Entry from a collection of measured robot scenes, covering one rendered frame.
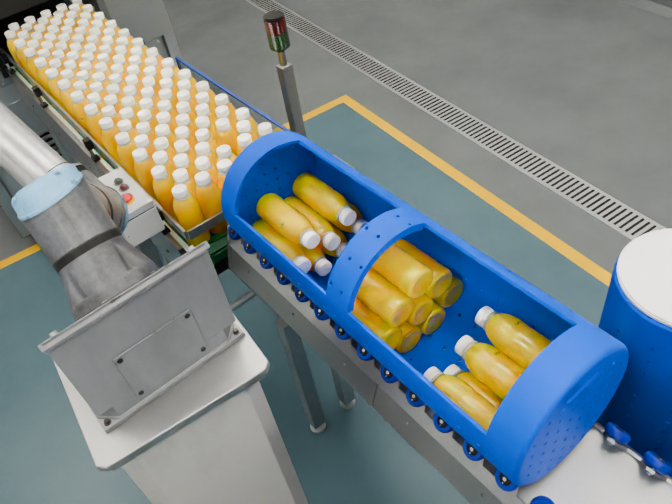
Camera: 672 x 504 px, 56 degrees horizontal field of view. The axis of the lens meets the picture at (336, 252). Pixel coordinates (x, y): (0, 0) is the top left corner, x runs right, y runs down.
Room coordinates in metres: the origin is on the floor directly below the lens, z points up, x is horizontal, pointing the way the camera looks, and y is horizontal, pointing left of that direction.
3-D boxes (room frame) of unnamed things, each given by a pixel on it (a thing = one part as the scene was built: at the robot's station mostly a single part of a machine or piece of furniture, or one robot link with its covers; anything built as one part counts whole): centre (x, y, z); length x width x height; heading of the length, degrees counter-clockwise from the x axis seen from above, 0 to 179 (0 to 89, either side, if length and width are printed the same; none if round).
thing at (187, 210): (1.30, 0.36, 0.98); 0.07 x 0.07 x 0.17
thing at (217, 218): (1.35, 0.20, 0.96); 0.40 x 0.01 x 0.03; 121
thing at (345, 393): (1.26, 0.06, 0.31); 0.06 x 0.06 x 0.63; 31
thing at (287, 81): (1.79, 0.05, 0.55); 0.04 x 0.04 x 1.10; 31
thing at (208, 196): (1.33, 0.30, 0.98); 0.07 x 0.07 x 0.17
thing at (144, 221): (1.31, 0.51, 1.05); 0.20 x 0.10 x 0.10; 31
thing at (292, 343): (1.19, 0.18, 0.31); 0.06 x 0.06 x 0.63; 31
